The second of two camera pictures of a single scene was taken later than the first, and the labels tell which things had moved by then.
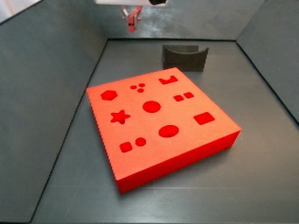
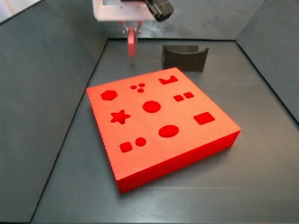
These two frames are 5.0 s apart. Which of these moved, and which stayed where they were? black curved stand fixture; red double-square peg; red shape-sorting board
Moved: red double-square peg
Stayed: black curved stand fixture; red shape-sorting board
